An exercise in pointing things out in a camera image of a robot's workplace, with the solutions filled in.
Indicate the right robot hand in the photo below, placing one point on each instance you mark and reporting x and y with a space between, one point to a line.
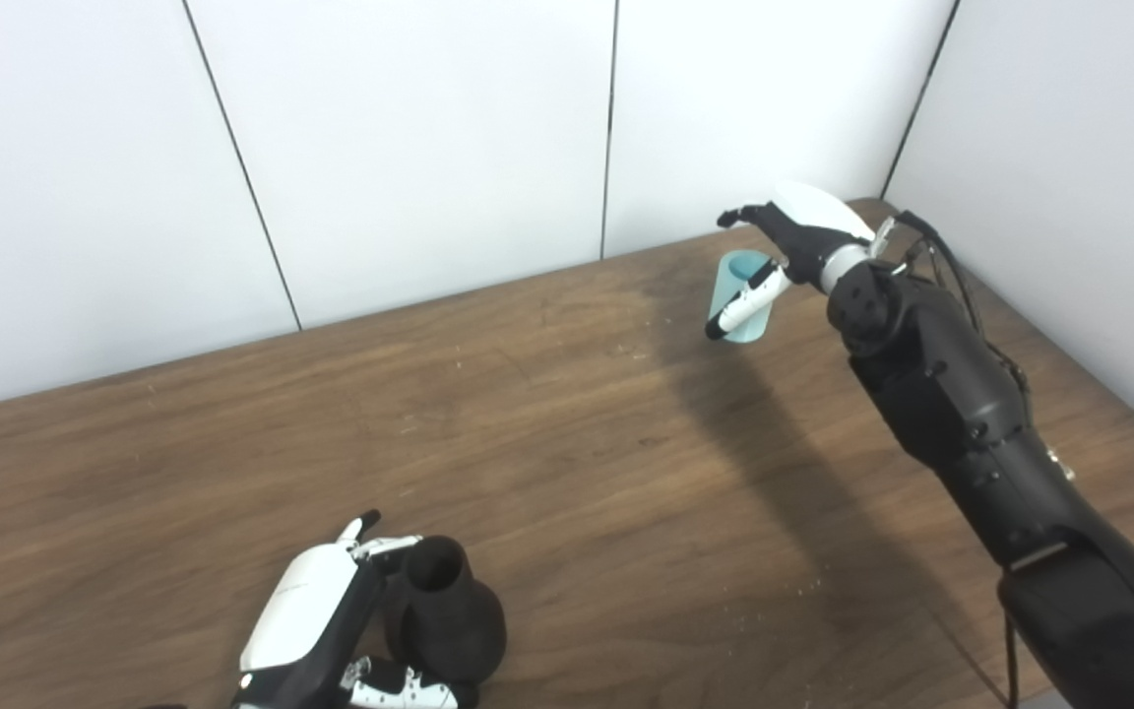
813 231

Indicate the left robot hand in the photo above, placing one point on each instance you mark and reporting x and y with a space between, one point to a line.
306 611

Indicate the black nozzle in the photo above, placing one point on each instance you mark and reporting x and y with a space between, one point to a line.
449 620

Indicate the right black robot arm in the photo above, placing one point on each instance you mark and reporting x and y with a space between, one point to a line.
980 423

